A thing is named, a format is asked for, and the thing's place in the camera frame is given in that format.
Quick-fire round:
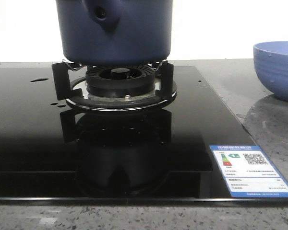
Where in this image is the black burner head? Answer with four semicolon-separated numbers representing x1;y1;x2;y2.
85;65;155;98

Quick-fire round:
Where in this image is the black metal pot support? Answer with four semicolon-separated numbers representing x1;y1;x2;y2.
52;61;177;112

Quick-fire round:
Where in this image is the light blue ribbed bowl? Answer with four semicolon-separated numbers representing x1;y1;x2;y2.
253;41;288;102

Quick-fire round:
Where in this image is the dark blue cooking pot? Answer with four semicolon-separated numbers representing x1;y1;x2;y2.
56;0;173;66

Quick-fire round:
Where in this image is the black glass gas stove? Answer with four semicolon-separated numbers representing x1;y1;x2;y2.
0;66;288;207

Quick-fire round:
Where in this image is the blue energy label sticker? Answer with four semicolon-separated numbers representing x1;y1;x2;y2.
210;145;288;198

